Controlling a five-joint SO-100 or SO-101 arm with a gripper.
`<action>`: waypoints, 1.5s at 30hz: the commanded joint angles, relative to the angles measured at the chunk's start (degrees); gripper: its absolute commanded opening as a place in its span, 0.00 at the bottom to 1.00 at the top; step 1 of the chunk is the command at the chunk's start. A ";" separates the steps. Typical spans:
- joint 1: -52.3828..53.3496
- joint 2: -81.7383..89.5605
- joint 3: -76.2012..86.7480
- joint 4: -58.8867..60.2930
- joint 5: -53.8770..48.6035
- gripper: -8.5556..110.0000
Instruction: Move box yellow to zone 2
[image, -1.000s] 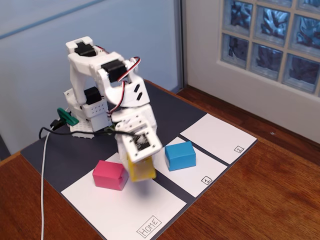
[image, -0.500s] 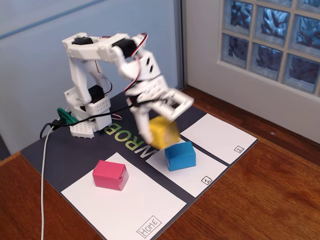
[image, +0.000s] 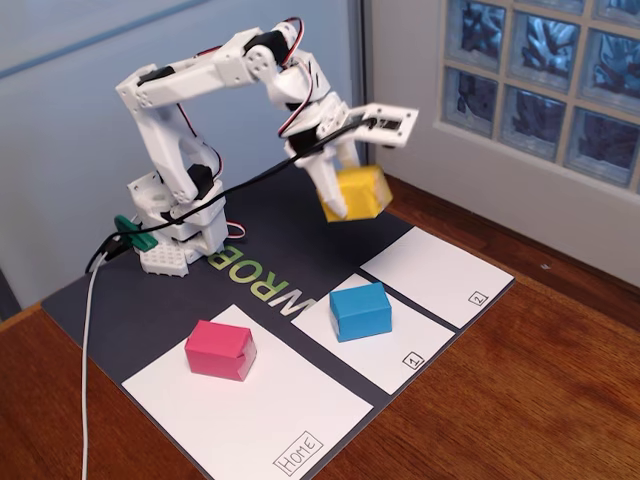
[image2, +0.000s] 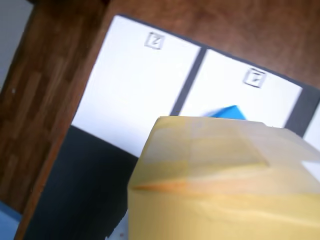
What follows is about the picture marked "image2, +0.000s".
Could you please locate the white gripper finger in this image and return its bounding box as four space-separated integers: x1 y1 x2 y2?
105 209 130 240

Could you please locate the yellow paper box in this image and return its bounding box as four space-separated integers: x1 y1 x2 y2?
127 115 320 240

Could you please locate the blue paper box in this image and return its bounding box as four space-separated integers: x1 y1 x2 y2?
200 104 250 121

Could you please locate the black mat with logo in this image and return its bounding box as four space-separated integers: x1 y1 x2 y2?
23 12 320 240

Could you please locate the white sheet marked 2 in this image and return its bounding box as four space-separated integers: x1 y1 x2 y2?
70 14 203 159

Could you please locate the white sheet marked 1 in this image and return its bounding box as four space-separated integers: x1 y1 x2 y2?
178 48 304 130

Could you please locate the white sheet marked home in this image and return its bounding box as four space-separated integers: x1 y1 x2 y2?
301 94 320 152

